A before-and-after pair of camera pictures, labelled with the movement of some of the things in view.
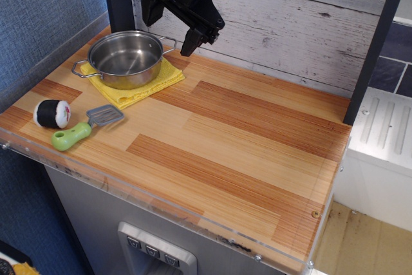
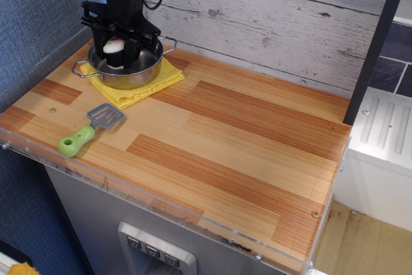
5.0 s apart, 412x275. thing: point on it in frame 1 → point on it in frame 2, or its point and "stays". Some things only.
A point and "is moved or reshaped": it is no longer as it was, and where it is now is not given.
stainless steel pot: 125,60 stays
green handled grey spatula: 98,114 is moved or reshaped
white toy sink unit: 375,178 stays
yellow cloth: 118,97 stays
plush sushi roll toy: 55,113 → 114,50
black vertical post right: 378,43 stays
